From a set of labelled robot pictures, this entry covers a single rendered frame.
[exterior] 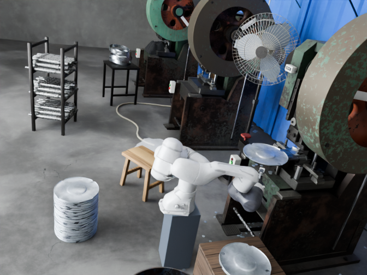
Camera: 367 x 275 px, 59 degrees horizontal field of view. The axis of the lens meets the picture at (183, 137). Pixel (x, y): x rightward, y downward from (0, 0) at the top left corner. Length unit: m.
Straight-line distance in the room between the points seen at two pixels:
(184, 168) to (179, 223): 0.62
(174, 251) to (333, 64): 1.42
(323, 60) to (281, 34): 1.12
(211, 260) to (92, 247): 0.88
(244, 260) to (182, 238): 0.42
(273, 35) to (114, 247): 1.99
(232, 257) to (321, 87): 1.03
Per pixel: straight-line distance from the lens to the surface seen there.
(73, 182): 2.41
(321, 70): 1.63
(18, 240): 2.52
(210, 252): 1.97
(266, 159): 2.13
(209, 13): 3.14
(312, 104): 1.64
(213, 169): 1.54
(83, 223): 2.35
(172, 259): 2.25
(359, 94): 1.74
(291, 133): 2.22
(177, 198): 1.97
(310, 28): 4.14
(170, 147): 1.54
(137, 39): 8.45
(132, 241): 2.46
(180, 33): 4.92
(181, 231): 2.08
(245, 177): 1.59
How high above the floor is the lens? 1.70
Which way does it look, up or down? 25 degrees down
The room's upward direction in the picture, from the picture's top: 10 degrees clockwise
